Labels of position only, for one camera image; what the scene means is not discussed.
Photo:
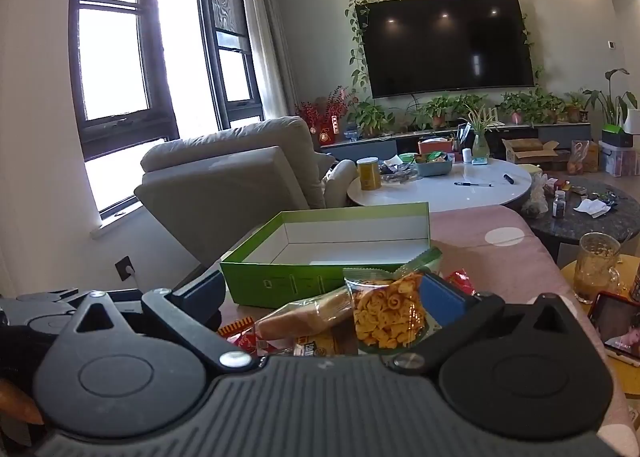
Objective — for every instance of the small dark bottle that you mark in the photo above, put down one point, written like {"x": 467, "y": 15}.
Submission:
{"x": 559, "y": 206}

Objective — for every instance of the clear storage box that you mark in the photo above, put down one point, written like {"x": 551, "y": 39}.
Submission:
{"x": 620, "y": 162}

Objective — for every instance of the ivy vine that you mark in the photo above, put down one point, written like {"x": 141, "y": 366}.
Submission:
{"x": 361, "y": 6}

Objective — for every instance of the wall socket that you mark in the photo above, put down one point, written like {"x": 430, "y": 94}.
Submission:
{"x": 125, "y": 268}

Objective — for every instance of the pen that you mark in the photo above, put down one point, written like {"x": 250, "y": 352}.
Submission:
{"x": 472, "y": 184}

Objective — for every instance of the small white bottle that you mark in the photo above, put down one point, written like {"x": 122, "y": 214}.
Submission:
{"x": 467, "y": 157}

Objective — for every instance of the potted green plant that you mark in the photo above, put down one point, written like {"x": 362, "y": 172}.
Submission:
{"x": 550, "y": 107}
{"x": 370, "y": 117}
{"x": 575, "y": 109}
{"x": 440, "y": 112}
{"x": 517, "y": 107}
{"x": 472, "y": 102}

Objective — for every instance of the glass mug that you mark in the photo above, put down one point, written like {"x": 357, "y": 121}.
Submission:
{"x": 595, "y": 262}

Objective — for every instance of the black framed window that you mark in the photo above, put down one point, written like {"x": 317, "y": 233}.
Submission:
{"x": 110, "y": 67}

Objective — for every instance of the white tissue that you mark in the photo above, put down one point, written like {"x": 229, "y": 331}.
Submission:
{"x": 592, "y": 208}

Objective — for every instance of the green and black box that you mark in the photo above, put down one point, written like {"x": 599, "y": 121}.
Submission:
{"x": 617, "y": 137}

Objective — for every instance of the blue basket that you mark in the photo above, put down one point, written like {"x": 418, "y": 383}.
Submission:
{"x": 432, "y": 168}

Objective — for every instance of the bread roll clear packet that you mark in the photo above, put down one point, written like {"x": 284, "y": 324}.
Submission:
{"x": 300, "y": 319}

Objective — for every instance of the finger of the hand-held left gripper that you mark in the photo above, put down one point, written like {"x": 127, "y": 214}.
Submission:
{"x": 35, "y": 314}

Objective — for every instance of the yellow snack packet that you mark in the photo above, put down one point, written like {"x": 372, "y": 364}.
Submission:
{"x": 320, "y": 344}

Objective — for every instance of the black television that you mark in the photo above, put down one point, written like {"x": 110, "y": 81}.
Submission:
{"x": 445, "y": 44}

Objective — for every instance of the white curtain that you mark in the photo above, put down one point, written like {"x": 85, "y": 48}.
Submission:
{"x": 270, "y": 37}

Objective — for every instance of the white round coffee table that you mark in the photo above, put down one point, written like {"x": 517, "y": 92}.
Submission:
{"x": 450, "y": 192}

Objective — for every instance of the red flower decoration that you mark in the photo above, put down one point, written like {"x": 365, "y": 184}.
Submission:
{"x": 327, "y": 129}

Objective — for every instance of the orange plastic bag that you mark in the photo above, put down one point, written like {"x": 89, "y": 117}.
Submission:
{"x": 582, "y": 157}

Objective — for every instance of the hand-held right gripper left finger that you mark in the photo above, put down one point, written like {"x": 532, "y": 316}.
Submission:
{"x": 197, "y": 294}

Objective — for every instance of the glass vase with plant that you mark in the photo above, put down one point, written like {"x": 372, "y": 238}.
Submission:
{"x": 480, "y": 147}

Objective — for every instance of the yellow can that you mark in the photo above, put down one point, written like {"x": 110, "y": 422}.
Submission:
{"x": 369, "y": 174}

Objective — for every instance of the dark television cabinet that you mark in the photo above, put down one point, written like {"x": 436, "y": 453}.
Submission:
{"x": 370, "y": 147}

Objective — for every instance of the dark marble round table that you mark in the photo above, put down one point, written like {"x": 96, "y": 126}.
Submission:
{"x": 600, "y": 227}

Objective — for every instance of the pile of dark wrappers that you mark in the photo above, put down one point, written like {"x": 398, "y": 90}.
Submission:
{"x": 397, "y": 173}

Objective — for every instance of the large plant white pot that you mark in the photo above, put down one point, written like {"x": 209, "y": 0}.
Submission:
{"x": 632, "y": 122}

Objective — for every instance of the green container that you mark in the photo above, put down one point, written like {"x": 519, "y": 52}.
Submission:
{"x": 407, "y": 158}

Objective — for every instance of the beige armchair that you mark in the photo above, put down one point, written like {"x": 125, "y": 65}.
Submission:
{"x": 225, "y": 177}

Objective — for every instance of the green cardboard box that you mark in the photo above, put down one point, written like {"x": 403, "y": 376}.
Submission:
{"x": 260, "y": 282}

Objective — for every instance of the orange box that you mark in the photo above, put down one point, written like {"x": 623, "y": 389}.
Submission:
{"x": 435, "y": 147}

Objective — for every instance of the brown cardboard box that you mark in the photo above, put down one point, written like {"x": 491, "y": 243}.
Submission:
{"x": 530, "y": 154}

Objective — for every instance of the green spiral crisps packet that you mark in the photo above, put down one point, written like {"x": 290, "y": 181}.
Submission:
{"x": 387, "y": 312}

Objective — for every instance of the red striped snack packet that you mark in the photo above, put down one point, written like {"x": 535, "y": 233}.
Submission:
{"x": 240, "y": 334}

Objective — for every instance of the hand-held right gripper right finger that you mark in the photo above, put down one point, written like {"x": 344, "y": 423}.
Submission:
{"x": 442, "y": 294}

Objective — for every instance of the red rice cracker packet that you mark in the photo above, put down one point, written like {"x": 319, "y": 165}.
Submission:
{"x": 460, "y": 282}

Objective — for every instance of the clear plastic bag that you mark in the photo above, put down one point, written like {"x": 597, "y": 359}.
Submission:
{"x": 535, "y": 194}

